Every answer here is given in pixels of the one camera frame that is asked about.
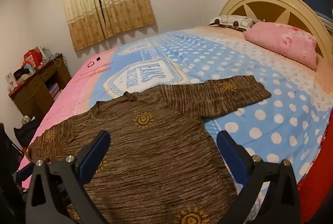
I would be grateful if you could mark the brown wooden desk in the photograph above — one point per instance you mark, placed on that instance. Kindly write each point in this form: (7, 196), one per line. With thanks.
(31, 93)

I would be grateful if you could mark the black bag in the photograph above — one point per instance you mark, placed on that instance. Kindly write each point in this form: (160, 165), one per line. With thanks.
(26, 131)

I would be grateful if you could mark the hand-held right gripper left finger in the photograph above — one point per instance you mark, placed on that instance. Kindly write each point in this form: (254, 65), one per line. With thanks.
(96, 150)

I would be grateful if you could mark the wide beige floral curtain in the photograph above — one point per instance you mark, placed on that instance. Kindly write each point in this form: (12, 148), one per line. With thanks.
(117, 5)

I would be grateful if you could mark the dark clothes pile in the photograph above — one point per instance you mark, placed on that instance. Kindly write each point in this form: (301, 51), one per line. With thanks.
(23, 73)

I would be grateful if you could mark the white printed box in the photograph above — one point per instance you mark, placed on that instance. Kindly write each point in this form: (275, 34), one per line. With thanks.
(11, 81)

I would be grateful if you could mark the red gift bag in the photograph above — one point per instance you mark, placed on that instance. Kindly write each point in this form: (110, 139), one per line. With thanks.
(32, 57)

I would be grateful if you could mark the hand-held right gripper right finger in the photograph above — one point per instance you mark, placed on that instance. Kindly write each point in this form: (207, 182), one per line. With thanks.
(229, 151)

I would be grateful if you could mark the pink pillow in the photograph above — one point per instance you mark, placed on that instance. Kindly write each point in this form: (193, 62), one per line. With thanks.
(283, 44)

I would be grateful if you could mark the brown knit sweater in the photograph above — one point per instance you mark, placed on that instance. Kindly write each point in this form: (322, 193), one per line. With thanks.
(156, 148)

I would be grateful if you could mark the white patterned pillow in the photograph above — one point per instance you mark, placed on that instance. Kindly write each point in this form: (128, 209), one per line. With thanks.
(234, 20)

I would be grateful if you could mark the polka dot printed blanket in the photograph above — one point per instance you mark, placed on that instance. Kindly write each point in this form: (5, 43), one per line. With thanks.
(260, 122)

